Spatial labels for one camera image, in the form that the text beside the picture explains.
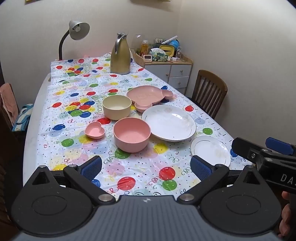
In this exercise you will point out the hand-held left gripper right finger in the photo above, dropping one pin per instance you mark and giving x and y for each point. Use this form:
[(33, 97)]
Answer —
[(200, 169)]

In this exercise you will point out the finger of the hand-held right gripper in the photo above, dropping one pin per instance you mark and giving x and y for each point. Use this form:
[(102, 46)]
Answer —
[(281, 145), (246, 148)]

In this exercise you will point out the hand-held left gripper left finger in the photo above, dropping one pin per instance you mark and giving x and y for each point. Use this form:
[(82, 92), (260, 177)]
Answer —
[(92, 167)]

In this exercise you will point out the small white plate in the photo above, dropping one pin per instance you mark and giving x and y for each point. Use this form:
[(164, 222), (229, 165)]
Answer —
[(208, 148)]

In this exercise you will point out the pink heart-shaped dish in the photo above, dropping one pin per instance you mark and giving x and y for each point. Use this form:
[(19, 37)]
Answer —
[(93, 131)]

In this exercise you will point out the pink bowl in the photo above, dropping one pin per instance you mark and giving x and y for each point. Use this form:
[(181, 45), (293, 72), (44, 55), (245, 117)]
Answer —
[(131, 144)]

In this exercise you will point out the large white plate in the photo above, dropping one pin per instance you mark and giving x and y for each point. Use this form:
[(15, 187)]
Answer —
[(166, 122)]

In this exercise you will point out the cream bowl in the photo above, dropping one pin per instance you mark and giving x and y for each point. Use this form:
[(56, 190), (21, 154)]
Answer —
[(115, 113)]

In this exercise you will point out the pink mouse-shaped plate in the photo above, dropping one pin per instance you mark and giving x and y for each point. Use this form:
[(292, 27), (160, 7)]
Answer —
[(148, 95)]

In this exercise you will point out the person's right hand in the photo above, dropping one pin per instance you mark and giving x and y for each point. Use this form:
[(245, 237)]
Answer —
[(289, 222)]

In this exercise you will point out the balloon print tablecloth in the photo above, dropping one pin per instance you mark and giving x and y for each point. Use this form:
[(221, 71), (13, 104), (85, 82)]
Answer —
[(138, 164)]

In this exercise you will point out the striped blue bag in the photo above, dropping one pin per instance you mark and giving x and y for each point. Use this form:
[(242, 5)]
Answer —
[(22, 118)]

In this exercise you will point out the white drawer cabinet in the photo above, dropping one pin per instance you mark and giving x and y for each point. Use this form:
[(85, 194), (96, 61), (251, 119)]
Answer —
[(178, 69)]

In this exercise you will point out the pink towel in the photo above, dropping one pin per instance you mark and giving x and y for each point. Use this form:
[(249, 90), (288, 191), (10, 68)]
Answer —
[(8, 99)]

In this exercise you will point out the gold thermos jug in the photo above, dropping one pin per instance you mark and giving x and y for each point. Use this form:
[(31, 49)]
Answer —
[(120, 60)]

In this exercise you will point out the clear acrylic stand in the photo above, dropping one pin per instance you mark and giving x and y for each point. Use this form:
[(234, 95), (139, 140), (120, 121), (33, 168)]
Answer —
[(179, 53)]

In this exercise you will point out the green tissue box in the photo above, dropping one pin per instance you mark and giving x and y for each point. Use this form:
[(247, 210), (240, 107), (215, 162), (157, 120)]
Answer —
[(159, 56)]

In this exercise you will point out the white kitchen timer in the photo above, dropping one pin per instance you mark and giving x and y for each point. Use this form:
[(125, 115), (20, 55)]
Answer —
[(147, 58)]

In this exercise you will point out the yellow container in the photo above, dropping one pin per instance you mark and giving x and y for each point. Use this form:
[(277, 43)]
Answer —
[(167, 49)]

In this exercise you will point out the blue globe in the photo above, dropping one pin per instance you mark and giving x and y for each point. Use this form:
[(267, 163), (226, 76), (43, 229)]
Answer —
[(175, 44)]

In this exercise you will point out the orange drink bottle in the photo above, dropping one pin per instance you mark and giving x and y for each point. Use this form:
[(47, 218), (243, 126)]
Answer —
[(144, 47)]

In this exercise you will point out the white marker pen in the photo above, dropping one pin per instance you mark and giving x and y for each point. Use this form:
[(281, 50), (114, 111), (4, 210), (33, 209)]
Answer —
[(169, 39)]

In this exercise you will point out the grey gooseneck desk lamp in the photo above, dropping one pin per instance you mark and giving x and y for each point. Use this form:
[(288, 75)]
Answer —
[(79, 30)]

